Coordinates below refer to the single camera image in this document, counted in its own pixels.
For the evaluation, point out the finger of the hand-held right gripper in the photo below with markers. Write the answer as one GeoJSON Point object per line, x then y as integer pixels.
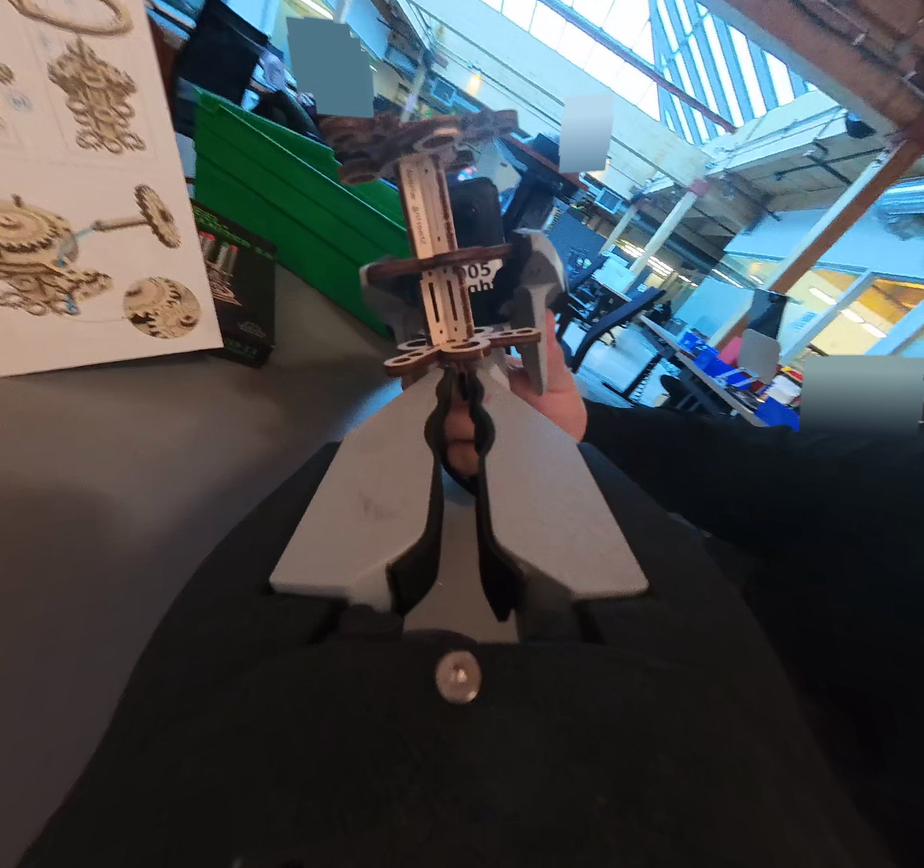
{"type": "Point", "coordinates": [382, 301]}
{"type": "Point", "coordinates": [538, 283]}

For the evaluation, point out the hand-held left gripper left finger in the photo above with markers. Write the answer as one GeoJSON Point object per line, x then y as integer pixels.
{"type": "Point", "coordinates": [361, 514]}

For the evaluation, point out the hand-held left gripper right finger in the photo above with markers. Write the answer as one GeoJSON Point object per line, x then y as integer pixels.
{"type": "Point", "coordinates": [556, 521]}

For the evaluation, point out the wooden gear model assembly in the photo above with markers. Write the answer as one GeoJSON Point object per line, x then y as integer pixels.
{"type": "Point", "coordinates": [437, 261]}

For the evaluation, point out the person's right forearm black sleeve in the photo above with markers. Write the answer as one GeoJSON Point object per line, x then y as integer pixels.
{"type": "Point", "coordinates": [722, 478]}

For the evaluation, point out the person's right hand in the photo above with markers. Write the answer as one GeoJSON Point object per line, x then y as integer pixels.
{"type": "Point", "coordinates": [559, 406]}

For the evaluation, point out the black standing desk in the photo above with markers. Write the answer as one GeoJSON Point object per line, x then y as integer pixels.
{"type": "Point", "coordinates": [613, 319]}

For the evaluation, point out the green plastic crate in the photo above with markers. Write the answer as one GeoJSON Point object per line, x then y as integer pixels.
{"type": "Point", "coordinates": [289, 196]}

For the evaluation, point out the black cardboard box green print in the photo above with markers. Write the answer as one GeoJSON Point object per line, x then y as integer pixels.
{"type": "Point", "coordinates": [242, 290]}

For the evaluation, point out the group of blue storage bins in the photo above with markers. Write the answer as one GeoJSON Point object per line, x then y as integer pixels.
{"type": "Point", "coordinates": [729, 373]}

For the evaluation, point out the black office chair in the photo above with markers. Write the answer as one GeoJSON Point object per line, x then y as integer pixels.
{"type": "Point", "coordinates": [216, 59]}

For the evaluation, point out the paper instruction sheet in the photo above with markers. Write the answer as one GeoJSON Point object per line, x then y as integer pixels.
{"type": "Point", "coordinates": [94, 160]}

